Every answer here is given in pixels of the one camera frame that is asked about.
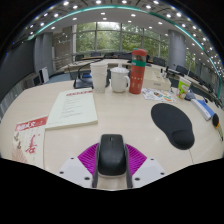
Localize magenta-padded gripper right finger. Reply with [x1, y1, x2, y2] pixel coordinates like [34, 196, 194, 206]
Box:
[124, 143, 167, 190]

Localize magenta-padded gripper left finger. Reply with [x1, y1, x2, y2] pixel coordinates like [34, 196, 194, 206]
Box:
[55, 142, 101, 190]

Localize black computer mouse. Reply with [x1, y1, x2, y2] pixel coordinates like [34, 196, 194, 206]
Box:
[97, 133, 128, 178]

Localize black mouse pad with wrist rest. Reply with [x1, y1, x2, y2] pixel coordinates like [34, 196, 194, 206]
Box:
[150, 102, 196, 151]

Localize red and white magazine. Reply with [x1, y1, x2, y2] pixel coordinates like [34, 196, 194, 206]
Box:
[11, 115, 49, 170]

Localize cream booklet with red heading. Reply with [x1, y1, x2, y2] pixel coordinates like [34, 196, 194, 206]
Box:
[44, 88, 99, 131]

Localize colourful sticker sheet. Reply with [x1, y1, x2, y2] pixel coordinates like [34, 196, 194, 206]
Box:
[141, 87, 177, 104]

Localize blue and white book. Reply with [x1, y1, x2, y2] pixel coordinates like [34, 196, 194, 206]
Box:
[190, 98, 216, 122]

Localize black handheld microphone yellow band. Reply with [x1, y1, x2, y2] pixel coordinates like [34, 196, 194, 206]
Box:
[211, 113, 224, 143]

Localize black conference microphone console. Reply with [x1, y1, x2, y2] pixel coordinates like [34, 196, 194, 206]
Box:
[184, 91, 198, 102]

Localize cream cardboard box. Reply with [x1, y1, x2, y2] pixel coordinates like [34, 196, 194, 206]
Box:
[141, 66, 173, 92]

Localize black gooseneck microphone unit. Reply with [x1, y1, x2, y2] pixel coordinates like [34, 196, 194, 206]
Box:
[73, 59, 103, 90]

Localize green printed paper cup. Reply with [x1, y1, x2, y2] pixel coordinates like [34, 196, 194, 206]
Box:
[176, 77, 192, 100]

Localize white lidded ceramic mug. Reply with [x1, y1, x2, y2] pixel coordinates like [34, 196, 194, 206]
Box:
[109, 66, 131, 94]

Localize red thermos bottle green band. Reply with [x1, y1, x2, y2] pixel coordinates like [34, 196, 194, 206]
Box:
[128, 48, 148, 95]

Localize white paper cup stack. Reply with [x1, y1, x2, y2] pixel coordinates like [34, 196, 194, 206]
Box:
[89, 62, 109, 94]

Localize white box appliance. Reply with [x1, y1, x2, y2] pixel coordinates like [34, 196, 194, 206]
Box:
[24, 73, 43, 89]

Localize dark office chairs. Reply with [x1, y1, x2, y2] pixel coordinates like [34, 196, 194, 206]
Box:
[74, 51, 214, 93]

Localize curved conference desk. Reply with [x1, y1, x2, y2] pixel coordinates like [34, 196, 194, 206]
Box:
[66, 58, 214, 89]

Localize ceiling lights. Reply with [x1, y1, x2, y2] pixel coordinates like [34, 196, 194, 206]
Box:
[19, 0, 223, 68]

